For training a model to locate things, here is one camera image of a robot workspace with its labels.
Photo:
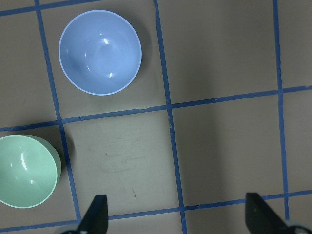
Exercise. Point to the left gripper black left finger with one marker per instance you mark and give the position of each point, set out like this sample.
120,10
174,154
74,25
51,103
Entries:
95,220

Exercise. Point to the blue bowl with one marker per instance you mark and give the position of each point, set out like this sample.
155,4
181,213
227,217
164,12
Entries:
100,52

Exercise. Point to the green bowl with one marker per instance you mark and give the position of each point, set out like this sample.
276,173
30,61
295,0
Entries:
30,169

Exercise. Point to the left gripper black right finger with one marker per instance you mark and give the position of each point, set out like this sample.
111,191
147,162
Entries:
260,218

